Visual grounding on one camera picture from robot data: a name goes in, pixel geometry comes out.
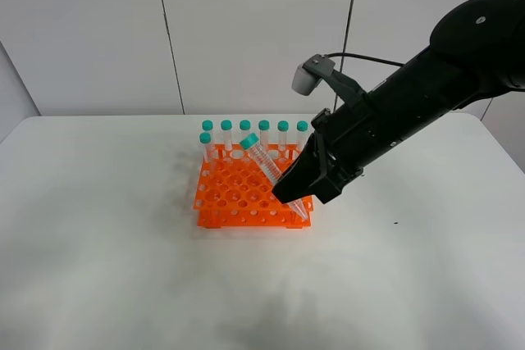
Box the back row tube far left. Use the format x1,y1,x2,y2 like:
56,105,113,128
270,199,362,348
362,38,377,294
202,120,215,144

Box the back row tube far right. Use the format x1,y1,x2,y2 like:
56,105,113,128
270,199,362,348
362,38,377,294
296,120,308,152

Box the clear test tube green cap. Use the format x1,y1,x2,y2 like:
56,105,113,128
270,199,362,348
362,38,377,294
240,133,308,221

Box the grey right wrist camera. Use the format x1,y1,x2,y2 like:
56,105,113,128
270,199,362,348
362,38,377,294
292,54,367,107

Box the second row tube left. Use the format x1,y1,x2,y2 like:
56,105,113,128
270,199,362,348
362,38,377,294
199,132,215,164

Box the orange test tube rack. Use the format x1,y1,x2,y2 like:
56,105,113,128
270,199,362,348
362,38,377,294
193,143,311,229

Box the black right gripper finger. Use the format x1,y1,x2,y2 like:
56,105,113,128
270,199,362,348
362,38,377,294
309,162,349,203
272,131,323,203

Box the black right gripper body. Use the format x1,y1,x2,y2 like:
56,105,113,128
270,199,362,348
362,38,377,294
310,91,396,178

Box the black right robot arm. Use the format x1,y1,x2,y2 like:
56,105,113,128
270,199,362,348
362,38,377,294
272,0,524,203

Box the black right camera cable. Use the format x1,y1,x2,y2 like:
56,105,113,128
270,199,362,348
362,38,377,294
323,52,407,68

